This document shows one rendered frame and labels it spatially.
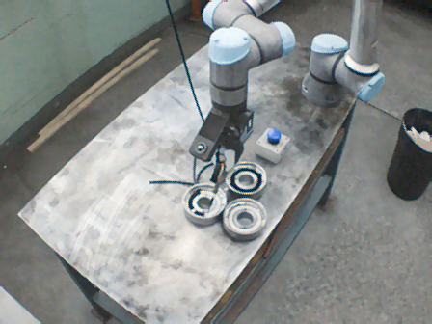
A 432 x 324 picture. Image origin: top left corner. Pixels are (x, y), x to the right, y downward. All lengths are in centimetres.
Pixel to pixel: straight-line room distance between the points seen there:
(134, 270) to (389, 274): 134
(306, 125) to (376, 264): 95
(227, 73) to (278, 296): 125
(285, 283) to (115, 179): 99
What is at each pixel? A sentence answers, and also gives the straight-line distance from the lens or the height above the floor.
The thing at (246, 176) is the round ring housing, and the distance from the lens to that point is 114.
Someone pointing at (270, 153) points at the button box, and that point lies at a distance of 118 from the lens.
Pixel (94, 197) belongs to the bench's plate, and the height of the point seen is 80.
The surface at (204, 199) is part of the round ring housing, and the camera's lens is 110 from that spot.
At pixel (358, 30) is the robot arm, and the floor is 117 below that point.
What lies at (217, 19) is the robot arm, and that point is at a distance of 93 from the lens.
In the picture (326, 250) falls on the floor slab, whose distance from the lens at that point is 201.
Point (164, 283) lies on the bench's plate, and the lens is 100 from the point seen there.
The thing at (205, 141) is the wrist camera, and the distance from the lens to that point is 87.
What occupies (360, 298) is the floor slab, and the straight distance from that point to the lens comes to 194.
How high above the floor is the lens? 170
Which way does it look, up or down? 49 degrees down
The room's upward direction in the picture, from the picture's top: straight up
